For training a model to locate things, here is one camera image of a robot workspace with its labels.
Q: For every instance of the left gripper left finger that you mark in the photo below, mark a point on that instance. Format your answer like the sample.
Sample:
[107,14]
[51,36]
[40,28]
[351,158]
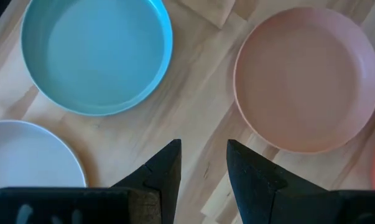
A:
[156,193]

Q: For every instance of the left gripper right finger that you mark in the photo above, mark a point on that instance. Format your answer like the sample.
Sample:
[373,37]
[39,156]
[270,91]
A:
[255,193]

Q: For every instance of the tan brown plate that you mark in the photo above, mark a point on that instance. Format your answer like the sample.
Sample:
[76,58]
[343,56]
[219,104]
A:
[307,79]

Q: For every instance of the pale off-white plate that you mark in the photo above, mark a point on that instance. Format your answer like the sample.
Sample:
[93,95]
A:
[25,155]

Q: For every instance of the light blue-green plate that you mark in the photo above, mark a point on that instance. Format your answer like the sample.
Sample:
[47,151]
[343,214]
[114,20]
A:
[97,56]

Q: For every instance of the wooden slatted shelf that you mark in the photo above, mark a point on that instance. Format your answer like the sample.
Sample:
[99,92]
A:
[212,12]

